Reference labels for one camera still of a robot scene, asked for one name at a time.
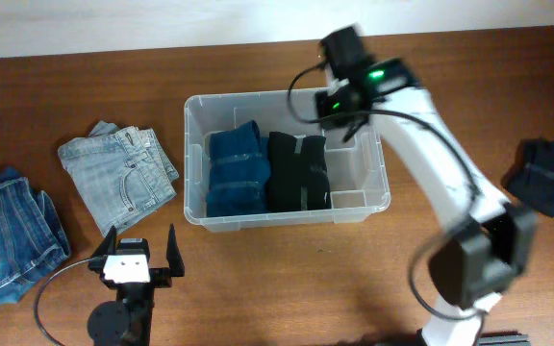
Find black garment taped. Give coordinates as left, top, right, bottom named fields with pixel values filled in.
left=265, top=132, right=332, bottom=212

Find dark blue folded garment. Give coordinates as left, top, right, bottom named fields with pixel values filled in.
left=206, top=120, right=271, bottom=217

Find dark blue folded jeans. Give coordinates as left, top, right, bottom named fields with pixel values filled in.
left=0, top=167, right=71, bottom=306

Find clear plastic storage bin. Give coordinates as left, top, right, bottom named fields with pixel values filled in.
left=184, top=90, right=390, bottom=233

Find left gripper white camera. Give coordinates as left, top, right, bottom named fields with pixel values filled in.
left=102, top=254, right=150, bottom=284

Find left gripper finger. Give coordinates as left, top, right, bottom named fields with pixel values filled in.
left=166, top=224, right=185, bottom=277
left=90, top=226, right=117, bottom=260

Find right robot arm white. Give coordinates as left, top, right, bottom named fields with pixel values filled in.
left=315, top=26, right=537, bottom=345

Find light blue folded jeans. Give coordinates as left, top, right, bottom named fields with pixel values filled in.
left=58, top=121, right=179, bottom=235

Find dark navy garment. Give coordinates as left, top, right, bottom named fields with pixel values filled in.
left=501, top=137, right=554, bottom=217

